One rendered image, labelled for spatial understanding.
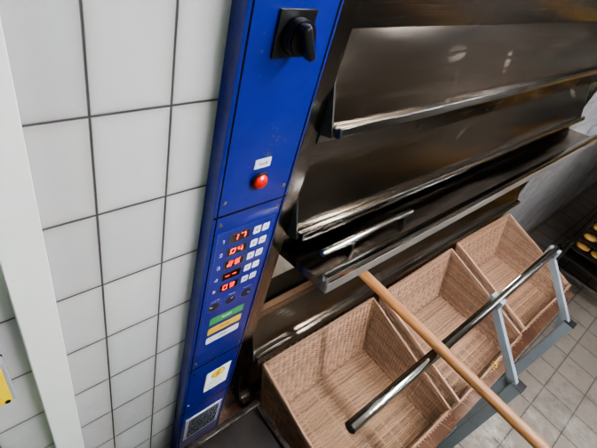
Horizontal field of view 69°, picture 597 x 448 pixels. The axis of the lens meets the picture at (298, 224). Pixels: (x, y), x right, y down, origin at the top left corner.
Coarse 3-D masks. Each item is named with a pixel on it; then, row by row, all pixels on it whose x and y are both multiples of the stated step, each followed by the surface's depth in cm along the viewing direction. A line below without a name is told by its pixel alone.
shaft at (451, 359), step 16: (368, 272) 127; (384, 288) 124; (400, 304) 121; (416, 320) 118; (432, 336) 115; (448, 352) 113; (464, 368) 110; (480, 384) 108; (496, 400) 106; (512, 416) 104; (528, 432) 102
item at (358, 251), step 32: (512, 160) 163; (448, 192) 134; (480, 192) 138; (352, 224) 112; (416, 224) 116; (448, 224) 122; (288, 256) 99; (320, 256) 99; (352, 256) 101; (384, 256) 104; (320, 288) 93
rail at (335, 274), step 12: (576, 144) 183; (552, 156) 167; (540, 168) 158; (504, 180) 143; (516, 180) 146; (492, 192) 135; (468, 204) 126; (444, 216) 118; (420, 228) 111; (396, 240) 105; (408, 240) 108; (372, 252) 100; (384, 252) 102; (348, 264) 95; (360, 264) 97; (324, 276) 91; (336, 276) 92
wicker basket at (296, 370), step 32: (352, 320) 165; (384, 320) 167; (288, 352) 143; (320, 352) 158; (352, 352) 177; (384, 352) 173; (288, 384) 152; (320, 384) 165; (352, 384) 169; (384, 384) 173; (416, 384) 165; (288, 416) 134; (352, 416) 159; (384, 416) 162; (416, 416) 166
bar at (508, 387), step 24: (552, 264) 170; (504, 288) 144; (480, 312) 132; (456, 336) 122; (504, 336) 141; (552, 336) 178; (432, 360) 114; (504, 360) 144; (528, 360) 189; (408, 384) 108; (504, 384) 147; (480, 408) 159; (456, 432) 168
